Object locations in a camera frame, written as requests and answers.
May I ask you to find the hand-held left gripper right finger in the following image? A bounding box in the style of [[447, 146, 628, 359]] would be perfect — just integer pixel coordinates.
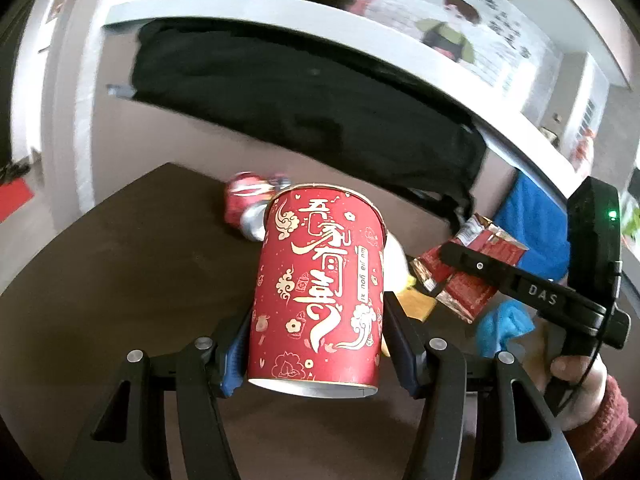
[[382, 290, 581, 480]]

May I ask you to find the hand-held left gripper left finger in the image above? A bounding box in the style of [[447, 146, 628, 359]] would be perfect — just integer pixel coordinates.
[[60, 305, 251, 480]]

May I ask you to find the red snack wrapper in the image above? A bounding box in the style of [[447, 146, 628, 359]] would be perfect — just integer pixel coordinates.
[[411, 212, 530, 324]]

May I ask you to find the blue plastic bin bag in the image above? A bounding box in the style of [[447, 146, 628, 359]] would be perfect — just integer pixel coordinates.
[[476, 304, 537, 359]]

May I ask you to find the red printed paper cup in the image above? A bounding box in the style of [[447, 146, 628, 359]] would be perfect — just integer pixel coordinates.
[[245, 183, 388, 400]]

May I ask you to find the person's right forearm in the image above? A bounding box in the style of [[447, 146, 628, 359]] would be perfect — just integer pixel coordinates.
[[574, 374, 639, 479]]

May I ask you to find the person's right hand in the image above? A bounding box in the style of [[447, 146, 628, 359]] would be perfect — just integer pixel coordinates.
[[550, 354, 609, 432]]

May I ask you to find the yellow and white sponge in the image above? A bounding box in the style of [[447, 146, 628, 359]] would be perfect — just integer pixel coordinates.
[[382, 235, 437, 357]]

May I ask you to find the blue cloth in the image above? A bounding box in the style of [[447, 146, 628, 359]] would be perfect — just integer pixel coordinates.
[[494, 174, 572, 282]]

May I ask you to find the orange drink bottle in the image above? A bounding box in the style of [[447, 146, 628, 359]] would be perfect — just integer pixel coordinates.
[[570, 130, 597, 172]]

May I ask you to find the crushed red can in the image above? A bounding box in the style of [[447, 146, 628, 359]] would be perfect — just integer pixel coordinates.
[[223, 172, 293, 241]]

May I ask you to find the black bag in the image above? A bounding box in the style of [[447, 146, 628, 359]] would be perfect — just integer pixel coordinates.
[[131, 19, 489, 235]]

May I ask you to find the red floor mat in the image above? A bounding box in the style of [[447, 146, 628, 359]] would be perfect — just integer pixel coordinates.
[[0, 176, 34, 224]]

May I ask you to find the white-topped counter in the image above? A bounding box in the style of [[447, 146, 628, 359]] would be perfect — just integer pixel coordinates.
[[80, 0, 596, 241]]

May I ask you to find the white wall appliance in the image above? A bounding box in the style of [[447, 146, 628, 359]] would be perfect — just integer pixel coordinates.
[[564, 54, 612, 161]]

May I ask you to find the wall poster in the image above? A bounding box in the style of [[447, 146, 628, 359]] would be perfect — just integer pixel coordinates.
[[300, 0, 557, 92]]

